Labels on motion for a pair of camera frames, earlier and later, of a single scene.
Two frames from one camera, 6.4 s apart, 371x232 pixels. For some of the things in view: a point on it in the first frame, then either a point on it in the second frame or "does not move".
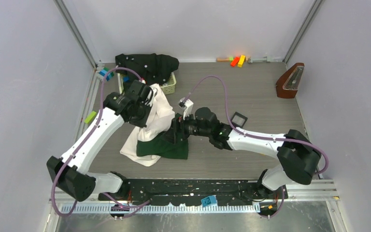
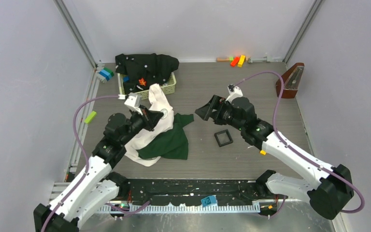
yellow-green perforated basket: x=166 y=89 does not move
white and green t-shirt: x=154 y=140 does not move
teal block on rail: x=209 y=200 does not move
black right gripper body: x=189 y=126 -> x=225 y=117
